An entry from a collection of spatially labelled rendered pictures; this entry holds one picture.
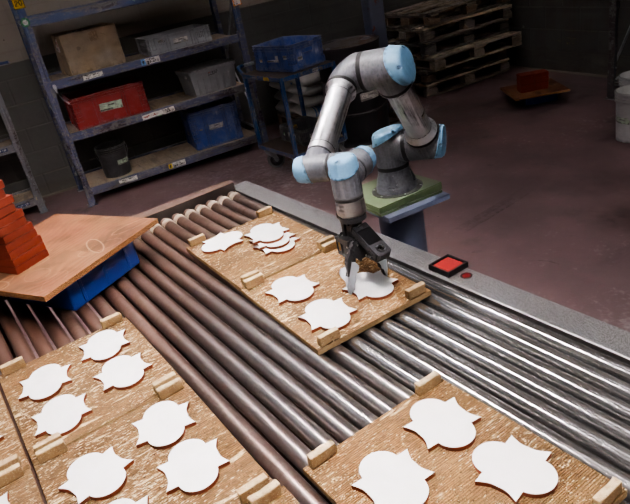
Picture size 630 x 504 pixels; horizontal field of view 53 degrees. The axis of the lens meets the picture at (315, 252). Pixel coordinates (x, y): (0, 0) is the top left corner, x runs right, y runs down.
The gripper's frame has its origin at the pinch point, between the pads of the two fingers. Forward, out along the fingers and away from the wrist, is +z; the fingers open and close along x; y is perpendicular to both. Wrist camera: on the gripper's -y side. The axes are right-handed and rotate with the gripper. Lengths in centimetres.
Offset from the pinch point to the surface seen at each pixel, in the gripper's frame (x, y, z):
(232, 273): 23.0, 38.8, -1.0
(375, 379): 20.8, -28.9, 4.3
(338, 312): 13.6, -5.0, 0.1
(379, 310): 5.3, -10.8, 1.3
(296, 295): 16.8, 10.6, -0.7
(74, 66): -30, 453, -44
